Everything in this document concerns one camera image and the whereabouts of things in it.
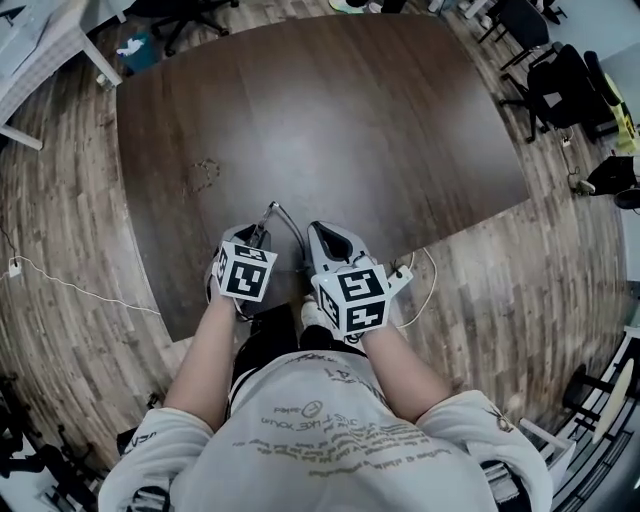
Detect person's white printed t-shirt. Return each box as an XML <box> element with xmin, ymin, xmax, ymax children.
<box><xmin>97</xmin><ymin>349</ymin><xmax>554</xmax><ymax>512</ymax></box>

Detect teal waste bin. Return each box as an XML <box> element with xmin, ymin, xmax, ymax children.
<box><xmin>116</xmin><ymin>31</ymin><xmax>162</xmax><ymax>75</ymax></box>

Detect black metal-leg chair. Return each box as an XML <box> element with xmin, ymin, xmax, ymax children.
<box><xmin>478</xmin><ymin>0</ymin><xmax>567</xmax><ymax>72</ymax></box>

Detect yellow side table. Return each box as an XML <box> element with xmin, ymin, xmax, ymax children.
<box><xmin>601</xmin><ymin>71</ymin><xmax>640</xmax><ymax>152</ymax></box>

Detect person's black trousers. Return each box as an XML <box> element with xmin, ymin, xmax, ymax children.
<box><xmin>233</xmin><ymin>301</ymin><xmax>369</xmax><ymax>382</ymax></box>

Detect looped white cable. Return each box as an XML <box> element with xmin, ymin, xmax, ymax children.
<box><xmin>396</xmin><ymin>246</ymin><xmax>439</xmax><ymax>330</ymax></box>

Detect black mesh office chair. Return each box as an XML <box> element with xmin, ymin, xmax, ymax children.
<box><xmin>124</xmin><ymin>0</ymin><xmax>242</xmax><ymax>57</ymax></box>

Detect thin bent metal wire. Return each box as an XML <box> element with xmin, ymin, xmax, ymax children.
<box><xmin>251</xmin><ymin>200</ymin><xmax>308</xmax><ymax>274</ymax></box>

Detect long white floor cable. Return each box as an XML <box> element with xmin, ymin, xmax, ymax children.
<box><xmin>0</xmin><ymin>255</ymin><xmax>162</xmax><ymax>317</ymax></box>

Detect black round stool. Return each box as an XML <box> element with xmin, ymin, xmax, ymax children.
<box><xmin>561</xmin><ymin>363</ymin><xmax>622</xmax><ymax>419</ymax></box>

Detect person's left forearm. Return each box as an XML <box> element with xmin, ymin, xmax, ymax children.
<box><xmin>164</xmin><ymin>294</ymin><xmax>239</xmax><ymax>432</ymax></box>

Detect white table with checkered cloth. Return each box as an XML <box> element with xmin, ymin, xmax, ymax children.
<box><xmin>0</xmin><ymin>0</ymin><xmax>124</xmax><ymax>152</ymax></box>

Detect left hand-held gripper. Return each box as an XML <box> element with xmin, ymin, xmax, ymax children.
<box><xmin>204</xmin><ymin>224</ymin><xmax>279</xmax><ymax>321</ymax></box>

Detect black high-back office chair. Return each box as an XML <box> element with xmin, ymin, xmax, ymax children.
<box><xmin>499</xmin><ymin>43</ymin><xmax>632</xmax><ymax>147</ymax></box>

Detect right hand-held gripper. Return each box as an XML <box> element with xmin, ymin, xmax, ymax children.
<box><xmin>305</xmin><ymin>221</ymin><xmax>392</xmax><ymax>344</ymax></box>

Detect person's white shoe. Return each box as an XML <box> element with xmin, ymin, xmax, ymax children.
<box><xmin>299</xmin><ymin>294</ymin><xmax>322</xmax><ymax>327</ymax></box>

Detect person's right forearm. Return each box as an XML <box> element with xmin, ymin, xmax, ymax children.
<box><xmin>358</xmin><ymin>323</ymin><xmax>454</xmax><ymax>425</ymax></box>

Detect white chair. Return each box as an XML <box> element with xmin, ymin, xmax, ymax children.
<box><xmin>518</xmin><ymin>416</ymin><xmax>577</xmax><ymax>472</ymax></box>

